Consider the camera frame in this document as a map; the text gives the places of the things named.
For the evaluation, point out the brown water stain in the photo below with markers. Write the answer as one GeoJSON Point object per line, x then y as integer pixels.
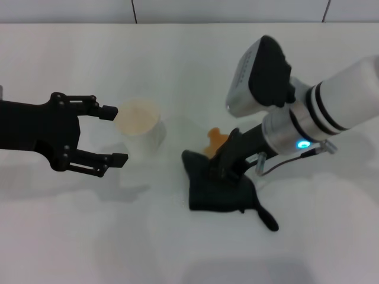
{"type": "Point", "coordinates": [214, 140]}

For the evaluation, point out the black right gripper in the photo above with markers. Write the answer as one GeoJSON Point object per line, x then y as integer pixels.
{"type": "Point", "coordinates": [240, 151]}

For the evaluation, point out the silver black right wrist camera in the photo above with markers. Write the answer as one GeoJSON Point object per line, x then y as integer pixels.
{"type": "Point", "coordinates": [260, 80]}

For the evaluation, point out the transparent plastic cup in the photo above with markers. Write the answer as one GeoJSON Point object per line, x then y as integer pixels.
{"type": "Point", "coordinates": [142, 127]}

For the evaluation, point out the dark blue rag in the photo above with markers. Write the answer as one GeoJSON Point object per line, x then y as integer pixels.
{"type": "Point", "coordinates": [219, 192]}

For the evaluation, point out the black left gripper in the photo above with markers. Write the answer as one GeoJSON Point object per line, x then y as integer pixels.
{"type": "Point", "coordinates": [38, 130]}

